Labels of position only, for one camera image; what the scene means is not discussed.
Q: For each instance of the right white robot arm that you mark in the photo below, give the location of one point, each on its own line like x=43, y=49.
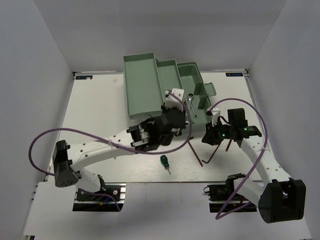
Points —
x=281, y=198

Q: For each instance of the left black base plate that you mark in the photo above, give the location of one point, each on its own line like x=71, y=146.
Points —
x=84, y=202

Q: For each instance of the large silver ratchet wrench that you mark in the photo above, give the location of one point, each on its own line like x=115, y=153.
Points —
x=190, y=104

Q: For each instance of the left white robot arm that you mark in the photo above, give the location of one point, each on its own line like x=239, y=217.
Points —
x=70, y=160

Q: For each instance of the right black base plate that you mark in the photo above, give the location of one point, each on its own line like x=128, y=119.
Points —
x=218, y=195

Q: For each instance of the dark hex key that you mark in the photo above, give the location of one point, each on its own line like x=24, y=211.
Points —
x=228, y=145
x=211, y=157
x=194, y=151

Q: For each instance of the middle dark hex key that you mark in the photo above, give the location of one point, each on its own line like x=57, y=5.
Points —
x=211, y=157

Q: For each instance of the green stubby screwdriver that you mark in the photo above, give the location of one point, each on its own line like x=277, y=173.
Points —
x=165, y=163

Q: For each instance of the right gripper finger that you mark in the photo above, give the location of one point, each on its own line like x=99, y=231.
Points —
x=219, y=139
x=209, y=136

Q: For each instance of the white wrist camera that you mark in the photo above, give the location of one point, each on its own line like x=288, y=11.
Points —
x=214, y=113
x=174, y=99

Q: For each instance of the left dark hex key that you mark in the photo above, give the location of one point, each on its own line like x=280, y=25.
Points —
x=194, y=151

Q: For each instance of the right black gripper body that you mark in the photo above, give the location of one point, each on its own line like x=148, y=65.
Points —
x=225, y=130

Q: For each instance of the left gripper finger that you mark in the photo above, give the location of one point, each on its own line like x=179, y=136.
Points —
x=166, y=139
x=177, y=131

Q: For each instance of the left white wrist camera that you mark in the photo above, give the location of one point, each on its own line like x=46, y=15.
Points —
x=174, y=99

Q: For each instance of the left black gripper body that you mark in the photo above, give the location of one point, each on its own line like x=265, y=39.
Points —
x=165, y=109

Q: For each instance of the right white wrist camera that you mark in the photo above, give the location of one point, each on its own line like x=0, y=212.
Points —
x=214, y=113

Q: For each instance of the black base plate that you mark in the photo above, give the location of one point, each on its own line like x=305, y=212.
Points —
x=84, y=202
x=218, y=195

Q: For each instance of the right dark hex key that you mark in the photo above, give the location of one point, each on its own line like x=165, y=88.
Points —
x=228, y=145

